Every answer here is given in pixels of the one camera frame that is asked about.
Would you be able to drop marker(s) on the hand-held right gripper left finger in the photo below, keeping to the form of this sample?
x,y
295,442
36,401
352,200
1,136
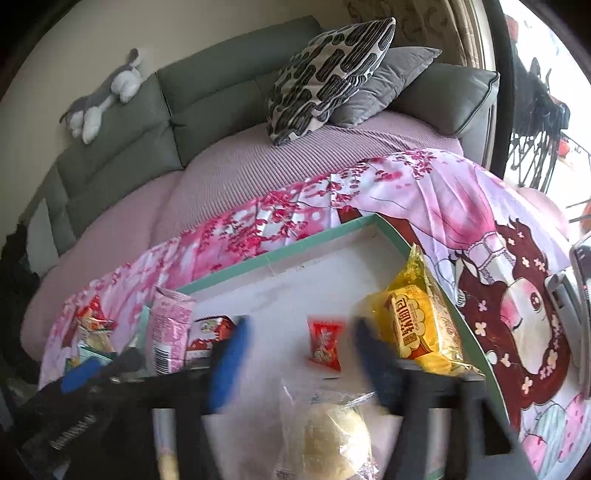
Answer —
x,y
228,364

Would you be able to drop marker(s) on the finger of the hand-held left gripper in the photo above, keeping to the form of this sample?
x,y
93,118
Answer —
x,y
127,362
83,374

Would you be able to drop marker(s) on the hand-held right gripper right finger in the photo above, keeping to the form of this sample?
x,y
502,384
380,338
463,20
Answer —
x,y
378,369

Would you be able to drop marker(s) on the red white biscuit packet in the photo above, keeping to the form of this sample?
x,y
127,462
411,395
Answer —
x,y
203,337

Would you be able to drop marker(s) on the pink packet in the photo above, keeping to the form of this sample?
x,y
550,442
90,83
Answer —
x,y
168,327

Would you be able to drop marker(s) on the small red packet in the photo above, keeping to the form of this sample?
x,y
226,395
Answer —
x,y
325,344

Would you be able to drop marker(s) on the yellow bread packet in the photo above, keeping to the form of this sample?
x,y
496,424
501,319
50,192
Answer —
x,y
415,323

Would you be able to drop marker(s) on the red peanut packet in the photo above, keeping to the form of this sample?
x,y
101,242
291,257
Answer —
x,y
92,314

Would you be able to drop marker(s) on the round bun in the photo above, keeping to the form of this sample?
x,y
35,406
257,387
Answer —
x,y
337,438

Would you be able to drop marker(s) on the white box with green rim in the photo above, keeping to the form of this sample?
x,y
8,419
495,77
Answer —
x,y
286,286

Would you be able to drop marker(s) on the black cloth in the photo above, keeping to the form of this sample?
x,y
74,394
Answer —
x,y
18,300

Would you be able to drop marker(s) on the light grey cushion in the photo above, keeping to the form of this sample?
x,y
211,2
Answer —
x,y
41,240

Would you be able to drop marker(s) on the printed cartoon blanket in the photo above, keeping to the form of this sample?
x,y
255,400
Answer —
x,y
415,194

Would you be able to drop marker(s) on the pink ribbed sofa cover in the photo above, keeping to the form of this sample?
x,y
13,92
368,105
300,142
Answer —
x,y
231,184

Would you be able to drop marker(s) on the grey white device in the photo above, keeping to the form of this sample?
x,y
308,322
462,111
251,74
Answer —
x,y
568,300

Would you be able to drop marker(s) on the grey sofa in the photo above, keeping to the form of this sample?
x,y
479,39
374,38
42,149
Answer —
x,y
207,92

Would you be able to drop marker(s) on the grey white plush toy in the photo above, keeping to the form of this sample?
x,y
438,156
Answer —
x,y
120,85

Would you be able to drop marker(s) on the grey pillow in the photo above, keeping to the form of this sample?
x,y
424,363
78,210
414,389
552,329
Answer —
x,y
392,87

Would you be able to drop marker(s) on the black metal rack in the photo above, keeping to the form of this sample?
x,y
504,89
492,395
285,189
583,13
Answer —
x,y
535,115

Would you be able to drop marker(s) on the black white patterned pillow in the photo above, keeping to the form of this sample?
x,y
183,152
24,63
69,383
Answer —
x,y
323,74

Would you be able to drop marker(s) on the dark door frame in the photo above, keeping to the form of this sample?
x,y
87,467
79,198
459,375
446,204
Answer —
x,y
501,92

